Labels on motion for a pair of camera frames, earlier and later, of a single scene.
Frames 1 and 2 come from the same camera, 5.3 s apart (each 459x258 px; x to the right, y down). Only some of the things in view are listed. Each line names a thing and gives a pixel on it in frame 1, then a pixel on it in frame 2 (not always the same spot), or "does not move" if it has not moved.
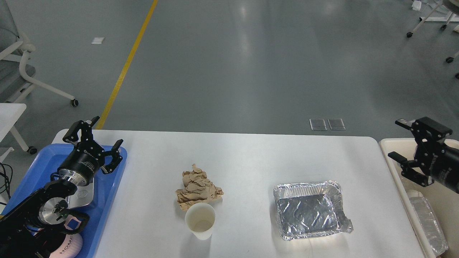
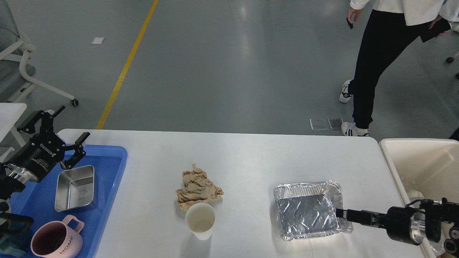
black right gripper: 438,159 → 404,224
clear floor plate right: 336,124 does not move
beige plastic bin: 444,202 does not move
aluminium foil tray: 310,209 does not move
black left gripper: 87,157 → 39,156
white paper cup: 200,218 does not move
